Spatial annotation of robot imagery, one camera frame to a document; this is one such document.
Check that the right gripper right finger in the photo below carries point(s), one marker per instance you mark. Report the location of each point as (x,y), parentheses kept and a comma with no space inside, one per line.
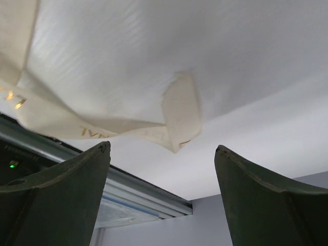
(265,208)

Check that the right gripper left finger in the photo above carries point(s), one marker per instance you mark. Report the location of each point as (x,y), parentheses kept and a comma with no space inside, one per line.
(58,205)

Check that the cream ribbon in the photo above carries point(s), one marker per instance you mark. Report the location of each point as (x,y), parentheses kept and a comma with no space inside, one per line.
(79,70)

